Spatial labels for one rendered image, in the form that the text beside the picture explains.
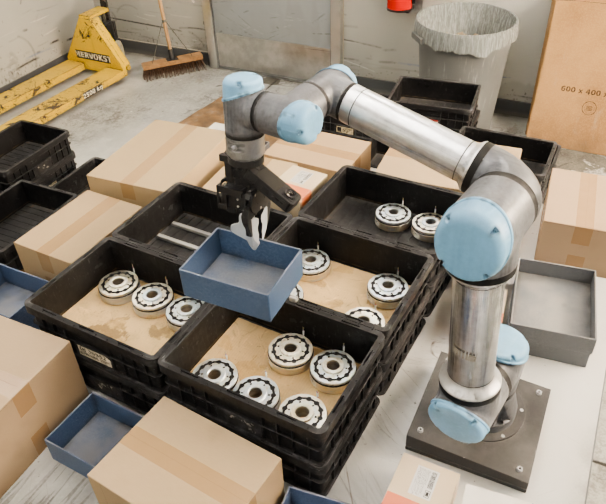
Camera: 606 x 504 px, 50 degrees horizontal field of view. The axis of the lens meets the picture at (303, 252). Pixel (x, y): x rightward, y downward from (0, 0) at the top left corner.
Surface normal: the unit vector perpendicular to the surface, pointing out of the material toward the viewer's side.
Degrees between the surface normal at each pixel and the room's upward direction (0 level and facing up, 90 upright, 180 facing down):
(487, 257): 84
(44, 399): 90
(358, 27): 90
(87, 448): 0
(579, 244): 90
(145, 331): 0
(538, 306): 0
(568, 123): 73
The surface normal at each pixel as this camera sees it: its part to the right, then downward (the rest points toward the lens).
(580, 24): -0.44, 0.45
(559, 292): -0.04, -0.79
